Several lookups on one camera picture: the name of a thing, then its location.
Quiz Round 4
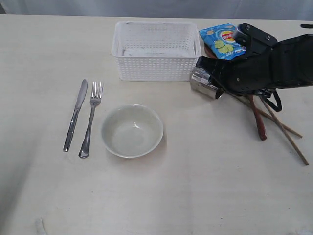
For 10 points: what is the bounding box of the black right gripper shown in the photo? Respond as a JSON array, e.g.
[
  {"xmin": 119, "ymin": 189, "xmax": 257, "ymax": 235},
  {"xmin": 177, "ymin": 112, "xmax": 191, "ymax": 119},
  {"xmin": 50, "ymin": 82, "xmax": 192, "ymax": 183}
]
[{"xmin": 196, "ymin": 49, "xmax": 279, "ymax": 95}]

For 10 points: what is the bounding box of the wooden chopstick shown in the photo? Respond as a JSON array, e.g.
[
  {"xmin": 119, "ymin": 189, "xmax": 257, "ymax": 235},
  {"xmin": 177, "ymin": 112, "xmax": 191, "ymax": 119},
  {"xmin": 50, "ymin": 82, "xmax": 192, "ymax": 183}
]
[
  {"xmin": 260, "ymin": 98, "xmax": 309, "ymax": 166},
  {"xmin": 232, "ymin": 95, "xmax": 303, "ymax": 139}
]

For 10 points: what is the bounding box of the blue chips bag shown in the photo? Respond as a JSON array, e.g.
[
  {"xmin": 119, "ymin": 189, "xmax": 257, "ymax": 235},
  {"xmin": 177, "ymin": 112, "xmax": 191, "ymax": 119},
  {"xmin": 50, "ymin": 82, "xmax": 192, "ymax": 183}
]
[{"xmin": 199, "ymin": 23, "xmax": 246, "ymax": 60}]

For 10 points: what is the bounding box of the brown round wooden plate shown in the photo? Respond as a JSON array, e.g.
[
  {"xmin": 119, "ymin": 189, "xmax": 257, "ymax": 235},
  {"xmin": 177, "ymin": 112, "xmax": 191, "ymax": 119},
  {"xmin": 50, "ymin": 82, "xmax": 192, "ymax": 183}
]
[{"xmin": 203, "ymin": 44, "xmax": 217, "ymax": 59}]

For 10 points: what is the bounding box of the shiny metal cup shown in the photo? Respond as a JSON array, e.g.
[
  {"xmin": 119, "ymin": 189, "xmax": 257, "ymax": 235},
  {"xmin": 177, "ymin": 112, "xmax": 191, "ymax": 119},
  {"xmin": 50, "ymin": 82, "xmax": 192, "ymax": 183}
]
[{"xmin": 189, "ymin": 67, "xmax": 224, "ymax": 99}]

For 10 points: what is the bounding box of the dark red wooden spoon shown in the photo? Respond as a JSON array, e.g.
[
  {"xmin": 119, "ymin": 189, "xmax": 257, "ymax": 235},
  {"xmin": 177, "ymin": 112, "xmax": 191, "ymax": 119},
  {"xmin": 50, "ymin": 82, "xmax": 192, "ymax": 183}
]
[{"xmin": 247, "ymin": 95, "xmax": 267, "ymax": 141}]

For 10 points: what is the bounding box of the white patterned ceramic bowl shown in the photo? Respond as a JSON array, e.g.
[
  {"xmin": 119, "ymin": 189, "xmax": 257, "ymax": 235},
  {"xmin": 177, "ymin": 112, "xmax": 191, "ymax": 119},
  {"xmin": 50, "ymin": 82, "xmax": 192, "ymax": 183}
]
[{"xmin": 101, "ymin": 104, "xmax": 164, "ymax": 159}]

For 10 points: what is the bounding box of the silver fork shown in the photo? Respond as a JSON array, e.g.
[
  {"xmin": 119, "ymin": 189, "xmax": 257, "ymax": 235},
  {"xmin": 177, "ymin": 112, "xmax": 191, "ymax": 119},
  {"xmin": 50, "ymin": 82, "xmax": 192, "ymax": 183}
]
[{"xmin": 78, "ymin": 82, "xmax": 103, "ymax": 159}]

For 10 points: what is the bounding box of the silver table knife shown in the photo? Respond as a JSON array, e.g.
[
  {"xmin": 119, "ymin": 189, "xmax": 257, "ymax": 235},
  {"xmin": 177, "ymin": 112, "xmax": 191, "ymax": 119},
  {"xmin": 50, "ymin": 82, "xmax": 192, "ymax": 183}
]
[{"xmin": 63, "ymin": 79, "xmax": 88, "ymax": 152}]

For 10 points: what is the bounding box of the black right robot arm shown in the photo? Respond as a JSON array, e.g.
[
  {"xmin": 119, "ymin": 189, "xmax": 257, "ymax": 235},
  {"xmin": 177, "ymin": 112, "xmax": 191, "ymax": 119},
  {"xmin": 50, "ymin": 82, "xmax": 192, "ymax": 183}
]
[{"xmin": 196, "ymin": 34, "xmax": 313, "ymax": 95}]

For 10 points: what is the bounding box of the white perforated plastic basket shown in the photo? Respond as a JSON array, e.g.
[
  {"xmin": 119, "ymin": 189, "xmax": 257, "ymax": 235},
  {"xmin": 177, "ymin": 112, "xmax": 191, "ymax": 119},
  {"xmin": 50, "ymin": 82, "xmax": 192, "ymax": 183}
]
[{"xmin": 112, "ymin": 21, "xmax": 202, "ymax": 82}]

